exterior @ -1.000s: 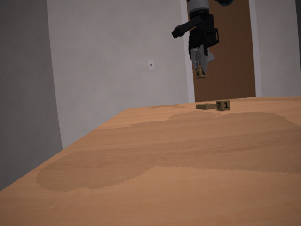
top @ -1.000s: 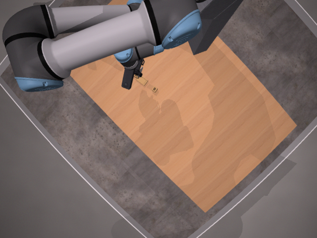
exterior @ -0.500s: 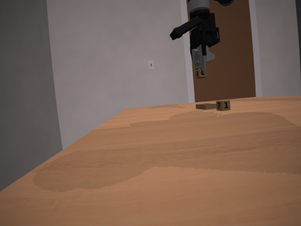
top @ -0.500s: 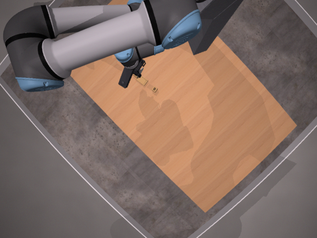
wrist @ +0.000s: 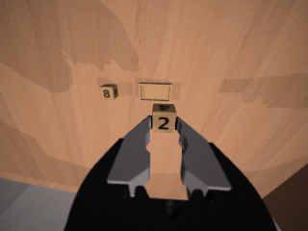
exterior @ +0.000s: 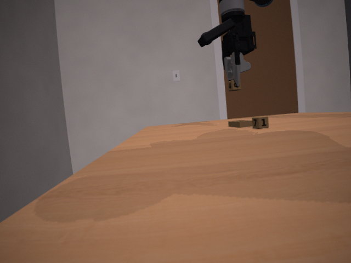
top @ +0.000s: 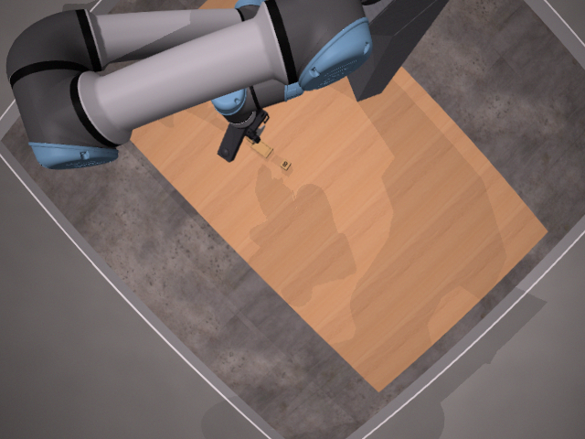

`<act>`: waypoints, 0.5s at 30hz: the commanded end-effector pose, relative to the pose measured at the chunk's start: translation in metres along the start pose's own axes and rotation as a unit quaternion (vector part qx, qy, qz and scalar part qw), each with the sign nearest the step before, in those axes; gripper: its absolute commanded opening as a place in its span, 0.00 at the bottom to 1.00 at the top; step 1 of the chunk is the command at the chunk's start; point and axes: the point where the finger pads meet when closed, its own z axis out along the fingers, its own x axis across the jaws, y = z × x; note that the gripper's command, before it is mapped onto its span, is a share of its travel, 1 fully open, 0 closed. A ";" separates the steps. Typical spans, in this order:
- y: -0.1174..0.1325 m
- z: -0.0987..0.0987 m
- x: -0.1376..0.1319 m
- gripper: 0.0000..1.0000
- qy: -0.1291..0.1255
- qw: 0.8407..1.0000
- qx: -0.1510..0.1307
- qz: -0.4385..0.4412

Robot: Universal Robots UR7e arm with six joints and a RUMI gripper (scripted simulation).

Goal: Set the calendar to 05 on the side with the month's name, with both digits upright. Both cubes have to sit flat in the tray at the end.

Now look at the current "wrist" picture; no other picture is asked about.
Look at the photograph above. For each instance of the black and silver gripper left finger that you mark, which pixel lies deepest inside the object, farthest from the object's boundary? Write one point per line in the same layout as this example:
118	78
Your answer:
116	174

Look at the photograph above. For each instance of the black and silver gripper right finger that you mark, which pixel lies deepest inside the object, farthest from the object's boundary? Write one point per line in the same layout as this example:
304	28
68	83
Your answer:
206	168

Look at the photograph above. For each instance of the tan wooden number cube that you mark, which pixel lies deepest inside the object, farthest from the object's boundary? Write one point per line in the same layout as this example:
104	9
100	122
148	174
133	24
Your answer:
108	92
163	118

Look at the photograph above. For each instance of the tan wooden tray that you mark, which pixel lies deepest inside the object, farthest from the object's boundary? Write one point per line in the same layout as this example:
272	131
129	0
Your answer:
155	92

